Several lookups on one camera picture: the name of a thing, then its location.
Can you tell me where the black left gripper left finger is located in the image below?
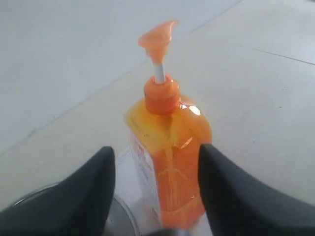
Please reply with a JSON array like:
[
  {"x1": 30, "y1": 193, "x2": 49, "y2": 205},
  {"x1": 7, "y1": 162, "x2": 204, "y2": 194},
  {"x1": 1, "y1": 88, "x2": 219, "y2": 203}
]
[{"x1": 0, "y1": 147, "x2": 115, "y2": 236}]

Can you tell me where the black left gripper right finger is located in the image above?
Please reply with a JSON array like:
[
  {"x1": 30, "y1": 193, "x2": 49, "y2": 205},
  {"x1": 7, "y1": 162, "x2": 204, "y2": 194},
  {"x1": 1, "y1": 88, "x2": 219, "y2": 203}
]
[{"x1": 198, "y1": 144, "x2": 315, "y2": 236}]

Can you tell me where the orange dish soap pump bottle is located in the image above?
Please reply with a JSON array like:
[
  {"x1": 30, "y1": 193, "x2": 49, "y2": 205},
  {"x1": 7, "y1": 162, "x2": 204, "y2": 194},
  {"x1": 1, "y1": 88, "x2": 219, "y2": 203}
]
[{"x1": 124, "y1": 20, "x2": 212, "y2": 229}]

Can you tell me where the steel mesh strainer basket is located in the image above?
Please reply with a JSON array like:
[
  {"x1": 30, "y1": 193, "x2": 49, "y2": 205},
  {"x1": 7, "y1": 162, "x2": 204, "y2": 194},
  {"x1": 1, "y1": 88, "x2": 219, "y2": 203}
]
[{"x1": 10, "y1": 182, "x2": 140, "y2": 236}]

